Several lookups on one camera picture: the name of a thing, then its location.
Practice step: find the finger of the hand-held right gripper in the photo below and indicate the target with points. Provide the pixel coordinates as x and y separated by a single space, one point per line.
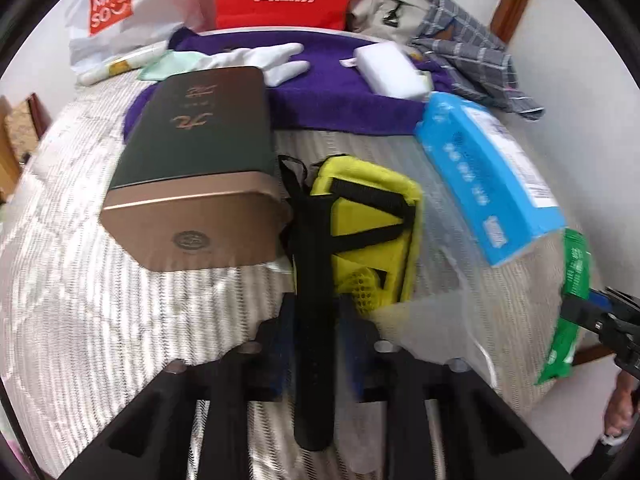
585 307

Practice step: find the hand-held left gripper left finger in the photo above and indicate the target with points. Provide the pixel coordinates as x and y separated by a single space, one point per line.
286 360

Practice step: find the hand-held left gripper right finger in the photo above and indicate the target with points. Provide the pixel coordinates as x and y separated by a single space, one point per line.
350 355

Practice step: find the bright green packet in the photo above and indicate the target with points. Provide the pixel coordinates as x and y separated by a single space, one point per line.
575 270

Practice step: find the white cloth glove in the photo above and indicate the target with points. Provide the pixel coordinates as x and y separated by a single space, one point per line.
260 62

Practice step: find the person's right hand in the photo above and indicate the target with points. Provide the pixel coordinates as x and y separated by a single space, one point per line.
625 402

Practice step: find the clear plastic bag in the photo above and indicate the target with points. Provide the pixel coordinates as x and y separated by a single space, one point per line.
435 300

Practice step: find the blue packet box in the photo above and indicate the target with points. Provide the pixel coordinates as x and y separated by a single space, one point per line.
490 170

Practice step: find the striped grey white quilt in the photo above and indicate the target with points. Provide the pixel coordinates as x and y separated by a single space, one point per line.
75 320

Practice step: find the green and gold box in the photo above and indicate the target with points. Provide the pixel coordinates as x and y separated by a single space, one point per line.
200 160

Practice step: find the purple towel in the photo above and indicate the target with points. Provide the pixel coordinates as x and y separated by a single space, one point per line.
325 95

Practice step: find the grey plaid cloth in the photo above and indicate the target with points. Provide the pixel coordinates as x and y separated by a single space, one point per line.
475 60

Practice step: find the light green cloth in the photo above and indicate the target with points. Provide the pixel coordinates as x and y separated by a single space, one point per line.
167 67

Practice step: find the rolled white printed mat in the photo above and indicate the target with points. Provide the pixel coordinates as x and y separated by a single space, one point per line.
115 67

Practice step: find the patterned brown box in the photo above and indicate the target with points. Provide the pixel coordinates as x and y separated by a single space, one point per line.
22 132

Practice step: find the grey backpack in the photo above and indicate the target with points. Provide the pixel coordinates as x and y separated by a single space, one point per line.
385 5

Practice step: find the white shopping bag red label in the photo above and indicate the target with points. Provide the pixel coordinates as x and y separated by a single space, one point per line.
145 0

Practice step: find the wooden bed post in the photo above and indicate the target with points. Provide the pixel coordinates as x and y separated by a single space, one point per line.
515 0

